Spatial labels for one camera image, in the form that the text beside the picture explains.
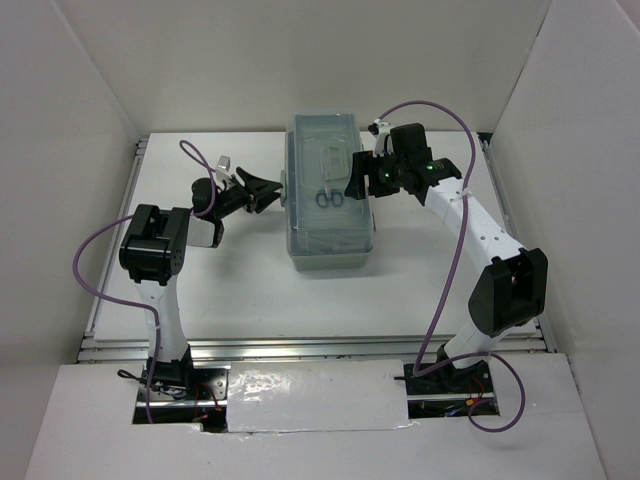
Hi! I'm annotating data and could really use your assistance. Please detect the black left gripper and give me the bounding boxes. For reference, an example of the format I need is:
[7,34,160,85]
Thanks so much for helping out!
[214,166,283,220]

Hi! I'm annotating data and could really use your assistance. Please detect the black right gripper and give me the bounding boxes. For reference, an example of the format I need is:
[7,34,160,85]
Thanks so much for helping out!
[343,149,406,200]

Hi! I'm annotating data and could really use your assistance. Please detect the black handled scissors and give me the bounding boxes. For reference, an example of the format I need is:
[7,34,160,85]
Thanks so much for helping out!
[315,188,344,209]

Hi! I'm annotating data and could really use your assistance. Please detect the green cantilever toolbox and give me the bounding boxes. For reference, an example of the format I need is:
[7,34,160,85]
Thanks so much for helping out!
[278,132,375,274]

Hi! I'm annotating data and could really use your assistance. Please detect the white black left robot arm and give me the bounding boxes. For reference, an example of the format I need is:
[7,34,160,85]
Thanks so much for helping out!
[119,167,282,399]

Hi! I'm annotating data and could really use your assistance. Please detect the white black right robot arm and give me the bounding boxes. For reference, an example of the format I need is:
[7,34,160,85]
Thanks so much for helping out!
[345,119,548,392]

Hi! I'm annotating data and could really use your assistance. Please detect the white foil cover sheet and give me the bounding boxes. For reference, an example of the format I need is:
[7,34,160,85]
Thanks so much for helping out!
[226,360,410,433]

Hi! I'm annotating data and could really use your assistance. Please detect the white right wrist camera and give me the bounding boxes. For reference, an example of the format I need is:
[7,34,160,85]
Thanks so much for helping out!
[368,118,394,157]

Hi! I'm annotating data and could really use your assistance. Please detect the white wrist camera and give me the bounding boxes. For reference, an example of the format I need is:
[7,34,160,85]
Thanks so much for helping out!
[368,118,394,157]
[215,155,232,184]

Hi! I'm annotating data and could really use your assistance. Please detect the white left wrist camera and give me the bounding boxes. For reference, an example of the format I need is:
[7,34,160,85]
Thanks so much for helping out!
[215,155,232,184]

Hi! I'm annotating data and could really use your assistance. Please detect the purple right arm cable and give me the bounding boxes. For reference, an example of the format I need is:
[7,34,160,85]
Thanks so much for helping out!
[377,101,526,434]

